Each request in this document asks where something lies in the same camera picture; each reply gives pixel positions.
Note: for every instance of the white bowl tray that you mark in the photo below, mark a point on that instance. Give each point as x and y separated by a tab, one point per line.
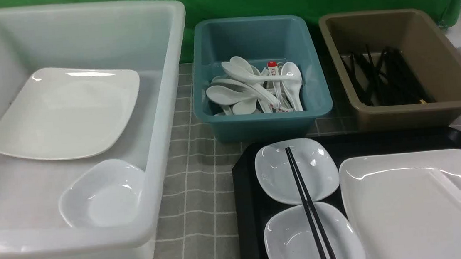
288	235
319	172

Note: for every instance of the black chopstick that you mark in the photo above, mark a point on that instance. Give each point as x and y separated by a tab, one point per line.
311	223
316	218

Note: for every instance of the large white square plate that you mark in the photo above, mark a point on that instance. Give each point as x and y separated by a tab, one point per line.
396	208

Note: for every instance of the white square plate in bin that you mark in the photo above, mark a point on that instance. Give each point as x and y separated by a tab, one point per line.
66	113

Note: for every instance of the pile of white spoons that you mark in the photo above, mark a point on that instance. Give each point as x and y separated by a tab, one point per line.
246	90

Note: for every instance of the red capped white tube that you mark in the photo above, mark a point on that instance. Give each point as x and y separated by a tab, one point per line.
273	68

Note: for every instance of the black serving tray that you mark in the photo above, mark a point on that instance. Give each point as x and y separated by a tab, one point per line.
254	207

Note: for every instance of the teal plastic bin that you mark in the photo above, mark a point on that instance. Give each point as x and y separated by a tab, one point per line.
282	38

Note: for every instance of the grey checked tablecloth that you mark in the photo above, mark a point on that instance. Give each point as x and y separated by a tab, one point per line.
197	214

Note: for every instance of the white bowl in bin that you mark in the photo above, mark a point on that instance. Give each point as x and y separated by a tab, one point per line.
107	195

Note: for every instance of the large translucent white bin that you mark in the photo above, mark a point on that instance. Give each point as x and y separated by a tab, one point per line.
143	36

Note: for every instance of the bundle of black chopsticks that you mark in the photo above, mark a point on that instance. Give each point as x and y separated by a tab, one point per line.
385	81

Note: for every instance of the brown plastic bin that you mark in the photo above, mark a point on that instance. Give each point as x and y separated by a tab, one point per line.
428	52

